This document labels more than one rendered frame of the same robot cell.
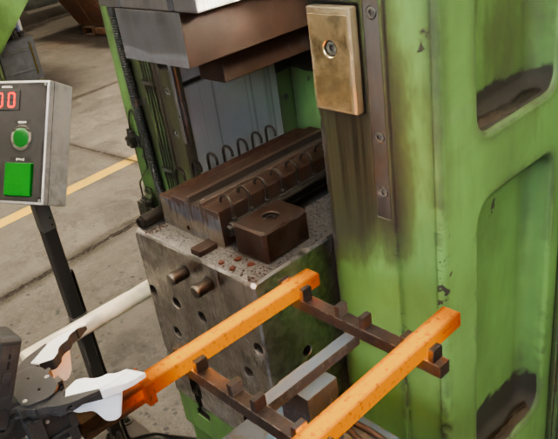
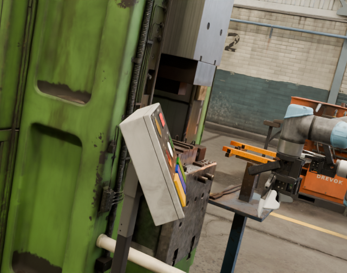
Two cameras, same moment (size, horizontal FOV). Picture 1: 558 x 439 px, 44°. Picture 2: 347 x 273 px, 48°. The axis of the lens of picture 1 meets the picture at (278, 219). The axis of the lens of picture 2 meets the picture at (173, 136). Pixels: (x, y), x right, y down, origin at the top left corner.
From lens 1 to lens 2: 2.59 m
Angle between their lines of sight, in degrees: 106
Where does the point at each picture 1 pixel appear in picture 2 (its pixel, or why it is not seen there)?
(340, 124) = (195, 105)
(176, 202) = (184, 153)
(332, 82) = (203, 90)
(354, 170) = (194, 120)
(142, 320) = not seen: outside the picture
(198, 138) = not seen: hidden behind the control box
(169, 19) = (213, 67)
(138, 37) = (201, 74)
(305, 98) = not seen: hidden behind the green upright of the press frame
